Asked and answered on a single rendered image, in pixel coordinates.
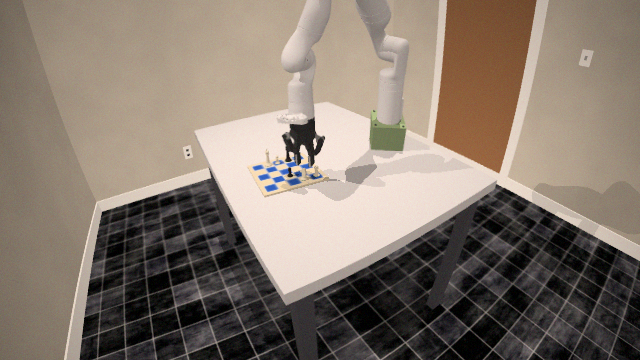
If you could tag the white chess king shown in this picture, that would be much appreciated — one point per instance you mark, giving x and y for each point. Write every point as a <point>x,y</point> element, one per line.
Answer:
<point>268,164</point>

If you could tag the blue and cream chessboard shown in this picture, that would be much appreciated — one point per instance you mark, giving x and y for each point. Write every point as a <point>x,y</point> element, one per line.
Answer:
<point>274,180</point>

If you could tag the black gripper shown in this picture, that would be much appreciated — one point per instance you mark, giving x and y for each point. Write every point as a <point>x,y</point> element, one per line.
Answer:
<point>303,138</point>

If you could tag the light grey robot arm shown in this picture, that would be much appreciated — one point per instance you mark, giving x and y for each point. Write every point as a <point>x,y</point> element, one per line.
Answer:
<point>376,15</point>

